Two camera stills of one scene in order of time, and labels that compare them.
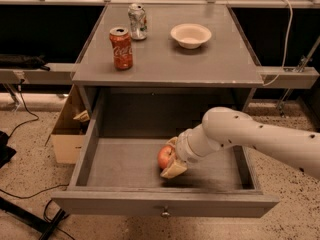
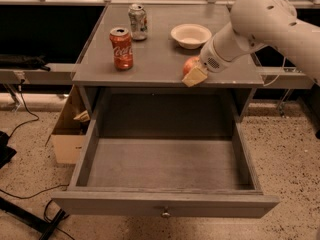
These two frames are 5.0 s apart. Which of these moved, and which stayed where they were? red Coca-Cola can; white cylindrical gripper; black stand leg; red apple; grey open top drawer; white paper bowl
Moved: white cylindrical gripper; red apple
Stayed: red Coca-Cola can; grey open top drawer; white paper bowl; black stand leg
